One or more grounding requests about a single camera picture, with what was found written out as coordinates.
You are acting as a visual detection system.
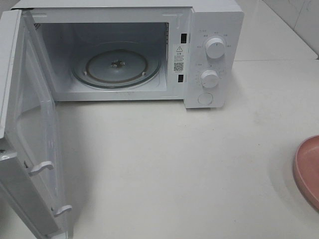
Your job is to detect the pink plate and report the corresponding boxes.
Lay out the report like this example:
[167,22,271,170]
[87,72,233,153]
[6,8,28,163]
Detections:
[293,135,319,211]

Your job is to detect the white microwave knob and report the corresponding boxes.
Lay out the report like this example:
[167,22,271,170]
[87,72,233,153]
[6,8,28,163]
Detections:
[204,36,225,59]
[200,70,219,89]

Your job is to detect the glass microwave turntable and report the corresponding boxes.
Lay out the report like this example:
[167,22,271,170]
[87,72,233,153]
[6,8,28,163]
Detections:
[72,41,163,89]

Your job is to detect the white microwave oven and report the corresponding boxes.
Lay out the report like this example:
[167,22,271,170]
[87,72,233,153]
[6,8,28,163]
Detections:
[9,0,244,109]

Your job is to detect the round white door button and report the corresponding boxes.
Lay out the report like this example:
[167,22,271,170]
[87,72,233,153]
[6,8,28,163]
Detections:
[198,93,213,105]

